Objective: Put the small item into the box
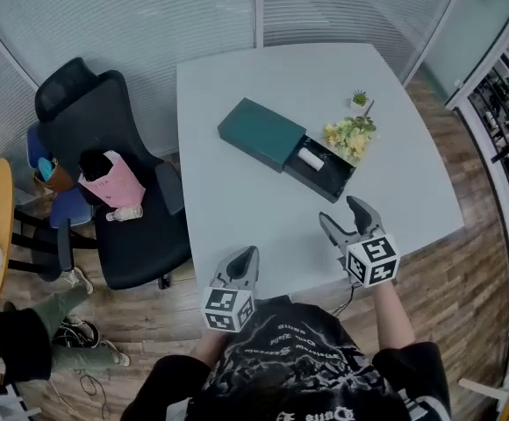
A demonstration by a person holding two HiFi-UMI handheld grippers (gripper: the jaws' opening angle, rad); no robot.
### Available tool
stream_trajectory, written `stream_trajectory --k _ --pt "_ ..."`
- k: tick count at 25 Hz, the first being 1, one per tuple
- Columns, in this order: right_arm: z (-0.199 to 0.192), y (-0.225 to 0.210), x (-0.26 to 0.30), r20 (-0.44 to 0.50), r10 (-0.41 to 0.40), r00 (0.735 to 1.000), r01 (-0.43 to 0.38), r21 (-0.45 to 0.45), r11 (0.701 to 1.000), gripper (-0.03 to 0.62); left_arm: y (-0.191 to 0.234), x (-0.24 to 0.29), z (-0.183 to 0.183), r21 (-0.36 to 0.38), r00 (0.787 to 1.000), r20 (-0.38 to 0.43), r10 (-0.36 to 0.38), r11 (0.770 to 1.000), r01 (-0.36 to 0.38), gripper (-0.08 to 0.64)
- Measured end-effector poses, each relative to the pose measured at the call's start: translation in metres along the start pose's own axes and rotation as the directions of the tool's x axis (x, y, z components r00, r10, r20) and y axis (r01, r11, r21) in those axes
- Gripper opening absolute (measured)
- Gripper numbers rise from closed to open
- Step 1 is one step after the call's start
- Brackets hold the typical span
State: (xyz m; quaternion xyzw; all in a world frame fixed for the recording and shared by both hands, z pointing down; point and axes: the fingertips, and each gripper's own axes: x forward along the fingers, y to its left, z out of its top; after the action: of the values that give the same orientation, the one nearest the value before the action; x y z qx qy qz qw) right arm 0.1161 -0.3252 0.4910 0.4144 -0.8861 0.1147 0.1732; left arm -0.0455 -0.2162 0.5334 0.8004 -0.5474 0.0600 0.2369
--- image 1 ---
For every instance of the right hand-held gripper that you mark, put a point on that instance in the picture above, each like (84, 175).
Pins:
(375, 259)

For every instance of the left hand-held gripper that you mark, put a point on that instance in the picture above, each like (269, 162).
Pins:
(226, 309)

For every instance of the white cylindrical small item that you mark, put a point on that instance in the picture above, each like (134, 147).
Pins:
(310, 159)

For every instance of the dark green drawer box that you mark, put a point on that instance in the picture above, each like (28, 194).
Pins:
(263, 132)

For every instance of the person's left forearm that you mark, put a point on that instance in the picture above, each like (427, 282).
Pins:
(212, 349)

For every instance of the person's right forearm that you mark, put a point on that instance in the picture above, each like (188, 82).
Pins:
(392, 318)

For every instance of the yellow flower bouquet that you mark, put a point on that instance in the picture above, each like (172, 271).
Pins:
(351, 136)

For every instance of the person's black printed shirt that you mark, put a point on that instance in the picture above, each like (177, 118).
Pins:
(289, 366)

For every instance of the clear plastic bottle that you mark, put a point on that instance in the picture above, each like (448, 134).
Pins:
(125, 213)

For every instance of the small potted green plant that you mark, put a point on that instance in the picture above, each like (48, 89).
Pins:
(360, 101)

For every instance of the pink paper bag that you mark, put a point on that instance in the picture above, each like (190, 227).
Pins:
(114, 184)

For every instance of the black metal railing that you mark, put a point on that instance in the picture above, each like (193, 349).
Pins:
(506, 147)

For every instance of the blue chair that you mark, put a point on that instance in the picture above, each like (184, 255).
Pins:
(68, 211)

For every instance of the brown bag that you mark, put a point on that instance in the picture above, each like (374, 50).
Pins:
(59, 178)

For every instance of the black office chair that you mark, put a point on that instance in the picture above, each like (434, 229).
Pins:
(105, 116)

